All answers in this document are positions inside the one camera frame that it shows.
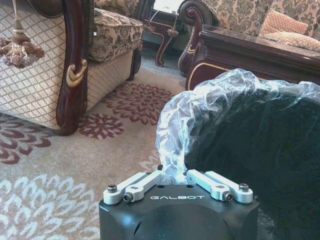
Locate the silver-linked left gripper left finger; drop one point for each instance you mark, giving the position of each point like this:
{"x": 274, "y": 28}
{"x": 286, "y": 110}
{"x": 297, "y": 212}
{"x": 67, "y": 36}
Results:
{"x": 136, "y": 184}

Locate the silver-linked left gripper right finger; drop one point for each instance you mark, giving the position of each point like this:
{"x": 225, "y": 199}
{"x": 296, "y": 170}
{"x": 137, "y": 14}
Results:
{"x": 220, "y": 186}

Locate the black trash bin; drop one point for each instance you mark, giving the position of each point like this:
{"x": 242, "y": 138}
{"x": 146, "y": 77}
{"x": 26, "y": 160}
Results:
{"x": 252, "y": 150}

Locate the clear plastic bin liner bag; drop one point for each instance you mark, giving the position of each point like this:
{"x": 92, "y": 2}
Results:
{"x": 180, "y": 117}

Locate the floral beige carpet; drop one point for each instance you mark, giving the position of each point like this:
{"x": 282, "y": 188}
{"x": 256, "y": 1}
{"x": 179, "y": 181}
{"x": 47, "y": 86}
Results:
{"x": 62, "y": 175}

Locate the dark wood coffee table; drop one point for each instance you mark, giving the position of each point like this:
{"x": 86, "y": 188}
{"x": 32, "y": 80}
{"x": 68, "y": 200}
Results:
{"x": 250, "y": 55}

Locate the patterned armchair with dark wood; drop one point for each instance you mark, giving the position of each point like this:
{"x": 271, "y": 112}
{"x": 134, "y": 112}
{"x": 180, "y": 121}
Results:
{"x": 37, "y": 82}

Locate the dark wood side table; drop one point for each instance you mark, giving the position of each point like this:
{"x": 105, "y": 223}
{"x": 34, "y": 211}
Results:
{"x": 162, "y": 32}

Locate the small brown tassel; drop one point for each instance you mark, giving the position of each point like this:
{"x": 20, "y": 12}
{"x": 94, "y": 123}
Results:
{"x": 173, "y": 32}

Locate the beige lattice cushion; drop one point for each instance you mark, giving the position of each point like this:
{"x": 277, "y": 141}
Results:
{"x": 295, "y": 39}

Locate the floral sofa with carved wood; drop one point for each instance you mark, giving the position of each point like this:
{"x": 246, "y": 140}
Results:
{"x": 240, "y": 15}

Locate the orange lattice cushion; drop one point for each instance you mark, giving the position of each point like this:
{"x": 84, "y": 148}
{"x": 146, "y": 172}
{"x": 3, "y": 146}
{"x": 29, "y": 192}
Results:
{"x": 282, "y": 23}

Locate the large beige brown tassel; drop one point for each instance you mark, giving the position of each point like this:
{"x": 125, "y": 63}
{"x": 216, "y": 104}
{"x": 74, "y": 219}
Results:
{"x": 18, "y": 50}

